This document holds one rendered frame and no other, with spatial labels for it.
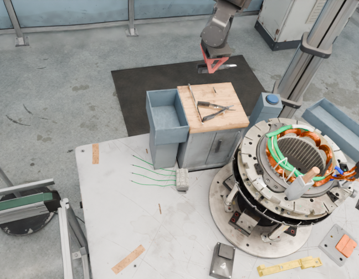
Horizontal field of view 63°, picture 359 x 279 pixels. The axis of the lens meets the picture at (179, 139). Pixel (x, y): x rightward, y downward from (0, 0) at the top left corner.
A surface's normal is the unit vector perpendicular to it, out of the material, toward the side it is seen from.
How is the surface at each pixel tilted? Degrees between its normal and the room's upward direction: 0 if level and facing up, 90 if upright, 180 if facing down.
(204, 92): 0
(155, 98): 90
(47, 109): 0
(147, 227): 0
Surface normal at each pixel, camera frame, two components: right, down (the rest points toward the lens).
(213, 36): -0.33, 0.75
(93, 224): 0.11, -0.58
